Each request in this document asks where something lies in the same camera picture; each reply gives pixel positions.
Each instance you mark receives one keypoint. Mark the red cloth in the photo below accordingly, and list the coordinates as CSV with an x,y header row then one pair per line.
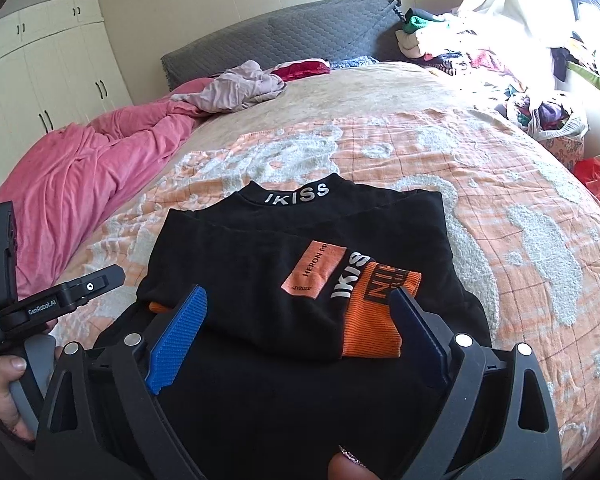
x,y
302,70

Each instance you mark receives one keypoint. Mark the person's left hand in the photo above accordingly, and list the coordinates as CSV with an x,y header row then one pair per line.
x,y
2,390

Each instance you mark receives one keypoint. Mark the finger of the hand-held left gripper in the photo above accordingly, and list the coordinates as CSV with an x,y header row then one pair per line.
x,y
100,282
1,255

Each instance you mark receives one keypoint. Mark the person's right hand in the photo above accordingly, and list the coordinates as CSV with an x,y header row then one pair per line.
x,y
352,466

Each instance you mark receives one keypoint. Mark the black sweater with orange cuffs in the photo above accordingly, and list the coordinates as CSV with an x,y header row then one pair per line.
x,y
260,270

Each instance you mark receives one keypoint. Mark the floral bag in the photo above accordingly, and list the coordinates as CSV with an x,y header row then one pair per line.
x,y
567,152

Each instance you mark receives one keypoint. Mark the orange patterned quilt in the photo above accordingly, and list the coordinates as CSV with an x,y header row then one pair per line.
x,y
505,200

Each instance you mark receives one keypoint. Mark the blue patterned cloth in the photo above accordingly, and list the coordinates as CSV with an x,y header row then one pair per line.
x,y
352,61

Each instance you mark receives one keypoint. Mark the pale mauve garment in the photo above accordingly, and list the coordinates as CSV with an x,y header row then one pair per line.
x,y
245,87

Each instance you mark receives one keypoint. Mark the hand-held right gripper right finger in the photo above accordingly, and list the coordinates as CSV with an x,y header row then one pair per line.
x,y
422,340

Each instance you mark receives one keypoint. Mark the cream wardrobe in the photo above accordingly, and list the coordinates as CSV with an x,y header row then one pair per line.
x,y
45,75

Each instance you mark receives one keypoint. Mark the green strip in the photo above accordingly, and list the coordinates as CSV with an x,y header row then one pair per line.
x,y
597,82

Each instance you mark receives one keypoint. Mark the white bag of clothes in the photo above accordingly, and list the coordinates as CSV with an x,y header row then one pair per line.
x,y
545,115

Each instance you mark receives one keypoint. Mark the pink blanket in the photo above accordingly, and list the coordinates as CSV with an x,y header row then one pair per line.
x,y
80,170

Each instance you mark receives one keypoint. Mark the dark hanging garment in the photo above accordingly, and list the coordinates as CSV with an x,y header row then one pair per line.
x,y
570,55

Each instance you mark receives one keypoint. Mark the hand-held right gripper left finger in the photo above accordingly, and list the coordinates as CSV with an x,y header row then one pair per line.
x,y
177,335

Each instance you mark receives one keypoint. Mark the grey quilted headboard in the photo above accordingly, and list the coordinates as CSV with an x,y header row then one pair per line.
x,y
290,30

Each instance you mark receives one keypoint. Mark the pile of mixed clothes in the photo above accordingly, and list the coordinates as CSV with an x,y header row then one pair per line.
x,y
445,40

